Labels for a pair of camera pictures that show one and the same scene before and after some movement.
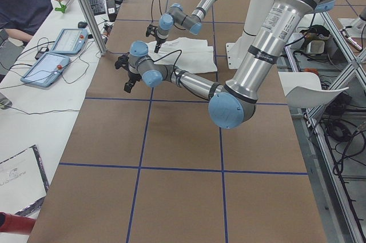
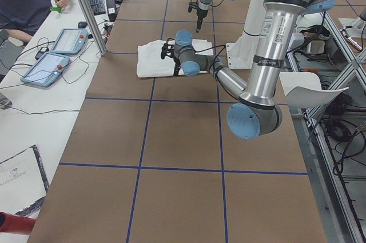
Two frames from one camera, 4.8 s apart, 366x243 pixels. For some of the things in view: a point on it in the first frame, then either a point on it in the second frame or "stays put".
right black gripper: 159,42 → 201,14
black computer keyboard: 96,0 stays put
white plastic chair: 303,89 stays put
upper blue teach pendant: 70,41 stays put
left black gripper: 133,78 → 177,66
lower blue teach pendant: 47,71 stays put
